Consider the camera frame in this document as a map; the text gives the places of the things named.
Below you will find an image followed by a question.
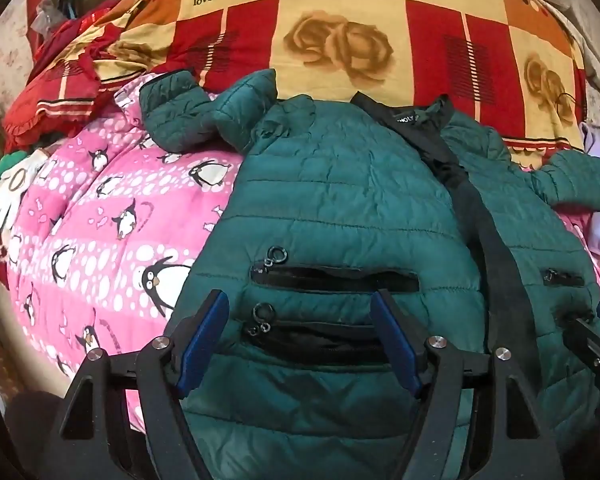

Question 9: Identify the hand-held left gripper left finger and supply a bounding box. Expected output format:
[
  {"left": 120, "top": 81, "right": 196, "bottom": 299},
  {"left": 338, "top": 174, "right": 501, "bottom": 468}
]
[{"left": 42, "top": 289, "right": 231, "bottom": 480}]

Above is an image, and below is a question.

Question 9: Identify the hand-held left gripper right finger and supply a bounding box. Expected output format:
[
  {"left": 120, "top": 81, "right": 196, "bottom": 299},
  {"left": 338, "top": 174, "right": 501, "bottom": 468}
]
[{"left": 370, "top": 288, "right": 566, "bottom": 480}]

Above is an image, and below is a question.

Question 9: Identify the green puffer jacket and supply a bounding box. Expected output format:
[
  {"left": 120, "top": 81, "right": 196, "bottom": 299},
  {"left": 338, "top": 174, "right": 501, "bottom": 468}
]
[{"left": 139, "top": 69, "right": 600, "bottom": 480}]

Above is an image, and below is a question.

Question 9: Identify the pink penguin print blanket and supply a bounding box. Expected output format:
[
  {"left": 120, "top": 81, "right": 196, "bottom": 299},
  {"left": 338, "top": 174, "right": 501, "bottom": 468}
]
[{"left": 7, "top": 77, "right": 600, "bottom": 436}]

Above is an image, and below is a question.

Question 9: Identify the white and green printed cloth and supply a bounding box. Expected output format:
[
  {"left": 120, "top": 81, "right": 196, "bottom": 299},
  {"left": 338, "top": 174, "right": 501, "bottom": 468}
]
[{"left": 0, "top": 151, "right": 48, "bottom": 281}]

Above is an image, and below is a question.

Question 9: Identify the red ruffled cloth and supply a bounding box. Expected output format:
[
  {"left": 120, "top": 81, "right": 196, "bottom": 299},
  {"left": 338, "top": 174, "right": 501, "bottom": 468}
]
[{"left": 2, "top": 10, "right": 128, "bottom": 155}]

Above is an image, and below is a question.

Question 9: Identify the grey white cloth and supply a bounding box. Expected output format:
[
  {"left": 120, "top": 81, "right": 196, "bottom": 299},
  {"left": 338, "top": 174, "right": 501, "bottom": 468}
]
[{"left": 517, "top": 0, "right": 600, "bottom": 95}]

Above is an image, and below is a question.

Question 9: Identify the red orange checkered rose blanket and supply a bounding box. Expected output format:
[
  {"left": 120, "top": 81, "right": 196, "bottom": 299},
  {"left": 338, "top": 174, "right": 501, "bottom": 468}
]
[{"left": 92, "top": 0, "right": 588, "bottom": 162}]

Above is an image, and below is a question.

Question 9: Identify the pale floral sheet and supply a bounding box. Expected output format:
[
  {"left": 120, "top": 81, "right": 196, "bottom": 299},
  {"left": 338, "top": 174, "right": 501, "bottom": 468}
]
[{"left": 0, "top": 0, "right": 43, "bottom": 116}]

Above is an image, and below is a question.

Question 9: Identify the thin black cable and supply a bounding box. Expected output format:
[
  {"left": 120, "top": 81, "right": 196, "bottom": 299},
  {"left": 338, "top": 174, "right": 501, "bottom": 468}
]
[{"left": 549, "top": 90, "right": 582, "bottom": 117}]

